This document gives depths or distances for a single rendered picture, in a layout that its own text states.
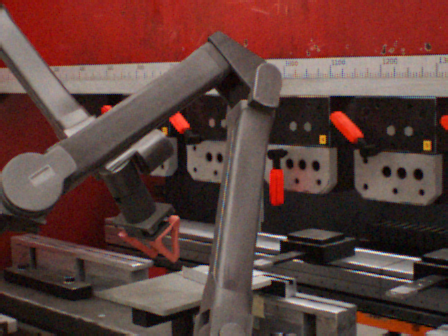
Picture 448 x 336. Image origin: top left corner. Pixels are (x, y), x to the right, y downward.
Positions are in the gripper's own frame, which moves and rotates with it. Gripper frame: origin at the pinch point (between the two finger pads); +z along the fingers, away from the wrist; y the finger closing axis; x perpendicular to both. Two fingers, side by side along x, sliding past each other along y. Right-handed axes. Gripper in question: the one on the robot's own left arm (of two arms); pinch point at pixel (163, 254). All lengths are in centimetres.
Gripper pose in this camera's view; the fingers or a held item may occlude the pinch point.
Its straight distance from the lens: 151.5
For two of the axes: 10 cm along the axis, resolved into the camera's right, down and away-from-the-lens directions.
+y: -7.0, -0.6, 7.1
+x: -6.0, 5.9, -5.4
